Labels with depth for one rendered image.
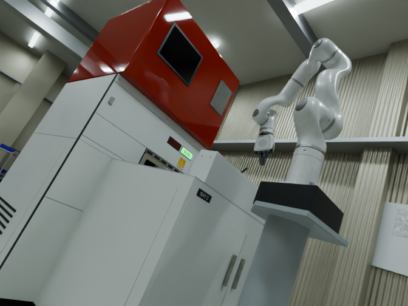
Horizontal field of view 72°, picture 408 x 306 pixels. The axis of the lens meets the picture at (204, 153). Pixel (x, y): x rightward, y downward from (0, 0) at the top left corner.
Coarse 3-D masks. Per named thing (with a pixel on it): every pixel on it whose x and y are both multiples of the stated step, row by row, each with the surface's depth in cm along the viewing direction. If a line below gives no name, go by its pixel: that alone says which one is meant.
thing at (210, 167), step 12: (204, 156) 116; (216, 156) 113; (192, 168) 117; (204, 168) 113; (216, 168) 114; (228, 168) 120; (204, 180) 110; (216, 180) 114; (228, 180) 120; (240, 180) 127; (228, 192) 121; (240, 192) 128; (252, 192) 135; (240, 204) 129; (252, 204) 136; (252, 216) 137
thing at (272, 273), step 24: (264, 216) 112; (288, 216) 94; (312, 216) 86; (264, 240) 100; (288, 240) 96; (336, 240) 99; (264, 264) 95; (288, 264) 94; (264, 288) 92; (288, 288) 93
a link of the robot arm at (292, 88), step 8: (288, 88) 152; (296, 88) 151; (280, 96) 153; (288, 96) 152; (296, 96) 153; (264, 104) 150; (272, 104) 149; (280, 104) 153; (288, 104) 154; (256, 112) 151; (264, 112) 150; (256, 120) 152; (264, 120) 152
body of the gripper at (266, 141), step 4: (260, 136) 153; (264, 136) 151; (268, 136) 150; (272, 136) 150; (256, 140) 154; (260, 140) 151; (264, 140) 150; (268, 140) 148; (272, 140) 148; (256, 144) 152; (260, 144) 150; (264, 144) 149; (268, 144) 147; (272, 144) 147; (256, 148) 151; (260, 148) 149; (264, 148) 147; (268, 148) 146
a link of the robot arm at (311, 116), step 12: (300, 108) 116; (312, 108) 113; (324, 108) 115; (300, 120) 117; (312, 120) 113; (324, 120) 116; (300, 132) 117; (312, 132) 113; (300, 144) 114; (312, 144) 111; (324, 144) 112; (324, 156) 112
